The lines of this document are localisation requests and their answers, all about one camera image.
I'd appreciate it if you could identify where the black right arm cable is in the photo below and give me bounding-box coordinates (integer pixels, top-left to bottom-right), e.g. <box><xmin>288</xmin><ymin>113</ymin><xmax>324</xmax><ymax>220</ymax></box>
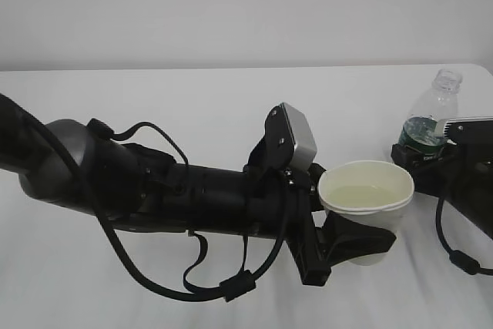
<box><xmin>435</xmin><ymin>193</ymin><xmax>493</xmax><ymax>276</ymax></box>

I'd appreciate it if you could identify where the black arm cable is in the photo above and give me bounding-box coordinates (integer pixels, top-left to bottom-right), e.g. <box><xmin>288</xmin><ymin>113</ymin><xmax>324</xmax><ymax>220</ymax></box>
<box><xmin>7</xmin><ymin>97</ymin><xmax>290</xmax><ymax>303</ymax></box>
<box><xmin>435</xmin><ymin>193</ymin><xmax>493</xmax><ymax>276</ymax></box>

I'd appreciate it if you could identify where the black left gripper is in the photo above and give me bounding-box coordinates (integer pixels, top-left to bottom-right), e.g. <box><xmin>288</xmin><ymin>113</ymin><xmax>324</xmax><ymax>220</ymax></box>
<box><xmin>242</xmin><ymin>165</ymin><xmax>397</xmax><ymax>287</ymax></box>

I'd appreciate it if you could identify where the clear green-label water bottle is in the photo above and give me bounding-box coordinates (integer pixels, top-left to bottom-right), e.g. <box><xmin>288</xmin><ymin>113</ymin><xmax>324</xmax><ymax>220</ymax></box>
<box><xmin>397</xmin><ymin>69</ymin><xmax>463</xmax><ymax>159</ymax></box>

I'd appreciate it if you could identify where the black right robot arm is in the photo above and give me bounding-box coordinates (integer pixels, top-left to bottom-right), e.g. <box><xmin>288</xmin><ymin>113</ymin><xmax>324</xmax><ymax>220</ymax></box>
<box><xmin>391</xmin><ymin>144</ymin><xmax>492</xmax><ymax>237</ymax></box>

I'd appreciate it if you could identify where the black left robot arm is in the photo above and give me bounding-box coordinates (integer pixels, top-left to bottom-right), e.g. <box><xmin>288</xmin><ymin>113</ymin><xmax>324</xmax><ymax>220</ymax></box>
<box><xmin>1</xmin><ymin>96</ymin><xmax>396</xmax><ymax>301</ymax></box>

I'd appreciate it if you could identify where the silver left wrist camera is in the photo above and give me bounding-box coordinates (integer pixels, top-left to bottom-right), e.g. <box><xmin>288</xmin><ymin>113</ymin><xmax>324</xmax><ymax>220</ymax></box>
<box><xmin>264</xmin><ymin>102</ymin><xmax>317</xmax><ymax>171</ymax></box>

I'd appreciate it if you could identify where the white paper cup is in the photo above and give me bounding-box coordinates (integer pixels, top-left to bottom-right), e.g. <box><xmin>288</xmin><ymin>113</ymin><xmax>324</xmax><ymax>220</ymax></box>
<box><xmin>317</xmin><ymin>159</ymin><xmax>415</xmax><ymax>267</ymax></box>

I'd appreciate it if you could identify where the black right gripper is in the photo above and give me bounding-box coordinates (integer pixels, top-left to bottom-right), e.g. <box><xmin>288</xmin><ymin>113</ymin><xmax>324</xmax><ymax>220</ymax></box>
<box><xmin>391</xmin><ymin>143</ymin><xmax>492</xmax><ymax>206</ymax></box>

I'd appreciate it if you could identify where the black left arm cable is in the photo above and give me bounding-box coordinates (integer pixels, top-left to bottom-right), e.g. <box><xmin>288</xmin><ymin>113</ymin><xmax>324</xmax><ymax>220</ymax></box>
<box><xmin>7</xmin><ymin>97</ymin><xmax>290</xmax><ymax>303</ymax></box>

